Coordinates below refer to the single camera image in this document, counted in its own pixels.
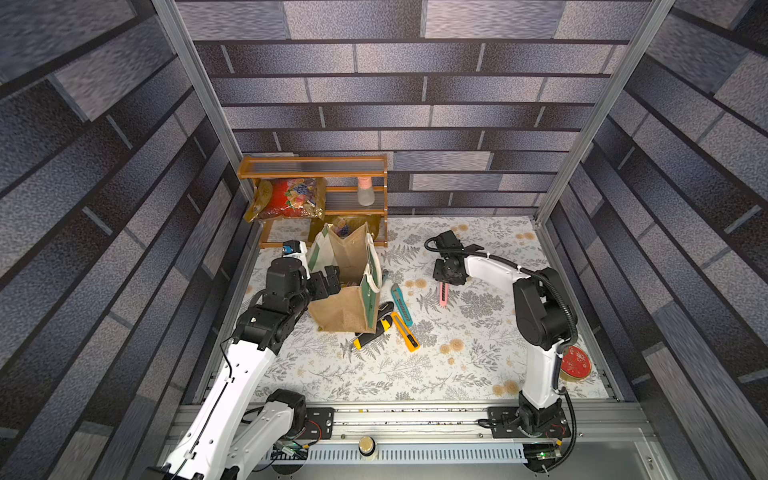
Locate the orange utility knife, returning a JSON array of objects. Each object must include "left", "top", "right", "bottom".
[{"left": 391, "top": 312, "right": 420, "bottom": 352}]

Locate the red round tin lid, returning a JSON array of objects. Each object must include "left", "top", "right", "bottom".
[{"left": 560, "top": 346, "right": 593, "bottom": 381}]

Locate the red gold snack bag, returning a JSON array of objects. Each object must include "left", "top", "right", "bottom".
[{"left": 243, "top": 178, "right": 327, "bottom": 222}]

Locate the black yellow utility knife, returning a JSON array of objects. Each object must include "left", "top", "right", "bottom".
[{"left": 346, "top": 314, "right": 392, "bottom": 351}]

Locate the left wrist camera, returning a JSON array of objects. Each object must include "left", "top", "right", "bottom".
[{"left": 282, "top": 240, "right": 310, "bottom": 279}]

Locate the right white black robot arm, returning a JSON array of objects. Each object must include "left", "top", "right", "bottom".
[{"left": 424, "top": 230, "right": 578, "bottom": 437}]

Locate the burlap green Christmas tote bag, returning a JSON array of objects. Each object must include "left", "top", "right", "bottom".
[{"left": 307, "top": 224, "right": 383, "bottom": 333}]

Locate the small pink capped bottle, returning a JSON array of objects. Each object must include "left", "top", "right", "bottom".
[{"left": 357, "top": 177, "right": 375, "bottom": 207}]

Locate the small gold lid jar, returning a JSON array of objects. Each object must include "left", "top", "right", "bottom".
[{"left": 358, "top": 436, "right": 377, "bottom": 460}]

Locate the teal utility knife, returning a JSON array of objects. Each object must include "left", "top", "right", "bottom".
[{"left": 390, "top": 283, "right": 413, "bottom": 327}]

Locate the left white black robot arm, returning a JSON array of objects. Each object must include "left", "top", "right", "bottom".
[{"left": 141, "top": 241, "right": 319, "bottom": 479}]

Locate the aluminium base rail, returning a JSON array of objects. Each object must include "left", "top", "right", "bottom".
[{"left": 149, "top": 400, "right": 679, "bottom": 480}]

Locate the wooden two-tier shelf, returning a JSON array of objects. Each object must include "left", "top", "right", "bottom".
[{"left": 238, "top": 155, "right": 388, "bottom": 248}]

